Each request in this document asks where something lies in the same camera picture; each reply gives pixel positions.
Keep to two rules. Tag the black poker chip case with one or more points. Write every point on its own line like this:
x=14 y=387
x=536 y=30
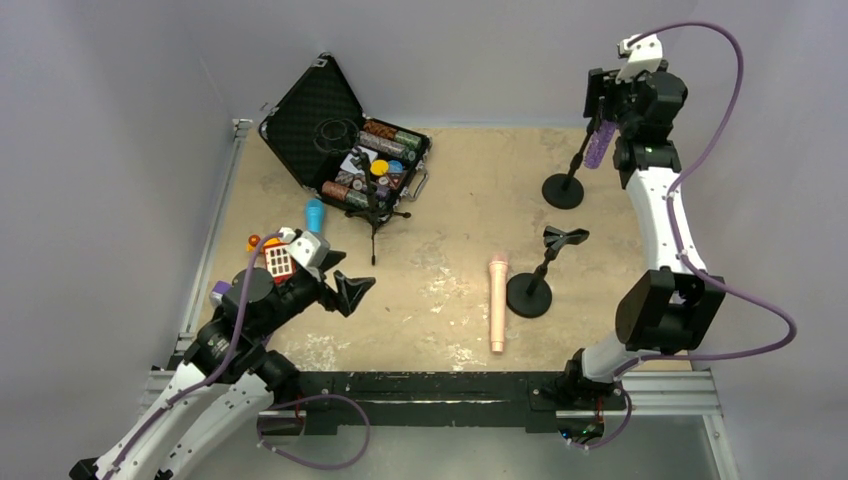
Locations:
x=320 y=119

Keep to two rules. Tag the blue microphone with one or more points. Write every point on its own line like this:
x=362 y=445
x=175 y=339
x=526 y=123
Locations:
x=314 y=213

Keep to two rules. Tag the black round-base mic stand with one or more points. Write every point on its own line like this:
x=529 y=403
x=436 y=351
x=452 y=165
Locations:
x=562 y=190

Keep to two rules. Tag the pink microphone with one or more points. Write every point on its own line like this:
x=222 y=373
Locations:
x=498 y=269

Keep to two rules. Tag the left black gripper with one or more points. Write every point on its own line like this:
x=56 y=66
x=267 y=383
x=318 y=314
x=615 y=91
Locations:
x=329 y=285

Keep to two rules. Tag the aluminium frame rail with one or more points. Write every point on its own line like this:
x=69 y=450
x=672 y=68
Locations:
x=653 y=393

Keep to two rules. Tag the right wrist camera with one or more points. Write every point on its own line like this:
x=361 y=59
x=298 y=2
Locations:
x=644 y=55

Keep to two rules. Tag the purple flat plastic piece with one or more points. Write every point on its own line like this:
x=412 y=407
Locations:
x=219 y=289

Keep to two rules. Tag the left side aluminium rail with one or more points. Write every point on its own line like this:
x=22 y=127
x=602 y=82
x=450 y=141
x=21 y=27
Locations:
x=197 y=297

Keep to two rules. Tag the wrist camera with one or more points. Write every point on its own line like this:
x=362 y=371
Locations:
x=644 y=55
x=305 y=248

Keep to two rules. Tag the white playing card deck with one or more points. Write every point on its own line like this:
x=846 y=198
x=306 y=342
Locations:
x=358 y=161

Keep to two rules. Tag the yellow poker chip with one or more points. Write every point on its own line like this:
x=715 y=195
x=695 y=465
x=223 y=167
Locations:
x=379 y=167

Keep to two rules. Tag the black tripod mic stand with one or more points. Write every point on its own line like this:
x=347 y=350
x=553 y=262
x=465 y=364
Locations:
x=375 y=215

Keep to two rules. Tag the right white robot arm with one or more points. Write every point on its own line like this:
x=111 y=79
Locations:
x=670 y=308

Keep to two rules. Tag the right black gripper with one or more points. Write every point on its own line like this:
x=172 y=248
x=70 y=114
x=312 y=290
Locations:
x=597 y=92

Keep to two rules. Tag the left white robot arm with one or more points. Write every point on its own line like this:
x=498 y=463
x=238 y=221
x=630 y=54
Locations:
x=227 y=374

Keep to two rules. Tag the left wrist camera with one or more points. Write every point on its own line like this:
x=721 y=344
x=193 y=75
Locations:
x=305 y=248

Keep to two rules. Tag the purple glitter microphone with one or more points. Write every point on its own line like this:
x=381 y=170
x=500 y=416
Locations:
x=599 y=141

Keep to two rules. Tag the orange toy vehicle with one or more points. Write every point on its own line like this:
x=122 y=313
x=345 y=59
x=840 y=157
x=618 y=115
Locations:
x=278 y=261

